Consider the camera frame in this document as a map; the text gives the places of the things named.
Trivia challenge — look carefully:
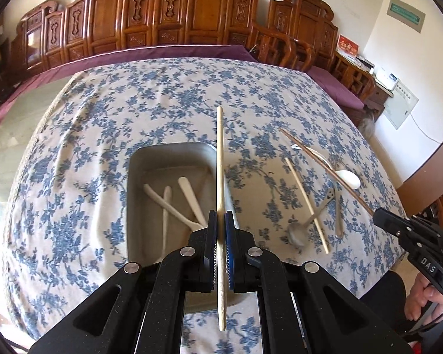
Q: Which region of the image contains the carved wooden armchair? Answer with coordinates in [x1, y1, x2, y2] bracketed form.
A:
[267, 0, 376, 112]

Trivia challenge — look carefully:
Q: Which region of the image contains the white box device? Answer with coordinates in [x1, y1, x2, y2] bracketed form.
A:
[374, 67, 398, 89]

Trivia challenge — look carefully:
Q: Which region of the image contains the blue floral tablecloth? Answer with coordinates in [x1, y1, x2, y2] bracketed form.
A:
[2, 57, 409, 344]

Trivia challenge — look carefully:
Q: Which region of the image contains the person's dark clothing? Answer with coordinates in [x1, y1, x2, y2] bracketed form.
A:
[361, 270, 407, 337]

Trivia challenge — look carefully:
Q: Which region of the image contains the purple armchair cushion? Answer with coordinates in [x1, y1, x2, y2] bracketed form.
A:
[306, 66, 365, 110]

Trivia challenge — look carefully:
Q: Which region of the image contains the white electrical cabinet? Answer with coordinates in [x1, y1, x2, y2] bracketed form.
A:
[382, 79, 420, 130]

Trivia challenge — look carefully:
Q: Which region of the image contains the light wooden chopstick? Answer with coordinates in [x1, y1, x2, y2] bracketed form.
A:
[284, 157, 330, 255]
[216, 106, 228, 332]

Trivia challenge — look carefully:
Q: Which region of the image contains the metal spoon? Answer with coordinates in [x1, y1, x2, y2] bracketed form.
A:
[287, 187, 336, 249]

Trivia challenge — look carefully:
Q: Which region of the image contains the grey metal tray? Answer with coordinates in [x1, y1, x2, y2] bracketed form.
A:
[126, 142, 261, 315]

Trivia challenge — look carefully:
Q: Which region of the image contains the carved wooden sofa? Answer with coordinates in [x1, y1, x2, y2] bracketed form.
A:
[6, 0, 308, 82]

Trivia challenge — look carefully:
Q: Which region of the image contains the green wall panel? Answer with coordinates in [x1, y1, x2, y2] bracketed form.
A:
[386, 0, 426, 32]

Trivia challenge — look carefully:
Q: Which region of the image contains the person's right hand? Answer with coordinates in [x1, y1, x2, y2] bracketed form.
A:
[405, 278, 443, 322]

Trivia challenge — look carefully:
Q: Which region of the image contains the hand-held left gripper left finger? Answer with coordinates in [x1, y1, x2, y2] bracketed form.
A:
[30, 210, 220, 354]

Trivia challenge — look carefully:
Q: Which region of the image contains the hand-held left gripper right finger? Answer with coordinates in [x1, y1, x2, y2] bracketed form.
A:
[224, 211, 414, 354]

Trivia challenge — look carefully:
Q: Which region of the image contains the wooden side table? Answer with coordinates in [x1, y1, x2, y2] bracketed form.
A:
[334, 52, 392, 116]

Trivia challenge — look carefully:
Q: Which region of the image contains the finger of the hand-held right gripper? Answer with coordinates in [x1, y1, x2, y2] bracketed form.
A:
[377, 208, 412, 230]
[373, 214, 407, 243]

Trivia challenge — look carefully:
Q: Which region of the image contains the metal fork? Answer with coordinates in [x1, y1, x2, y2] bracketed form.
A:
[334, 192, 345, 239]

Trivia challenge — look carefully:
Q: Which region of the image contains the brown wooden chopstick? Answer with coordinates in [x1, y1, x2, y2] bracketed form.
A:
[279, 128, 376, 217]

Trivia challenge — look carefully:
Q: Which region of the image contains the white plastic spoon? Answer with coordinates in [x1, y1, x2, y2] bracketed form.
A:
[144, 183, 205, 230]
[290, 143, 362, 190]

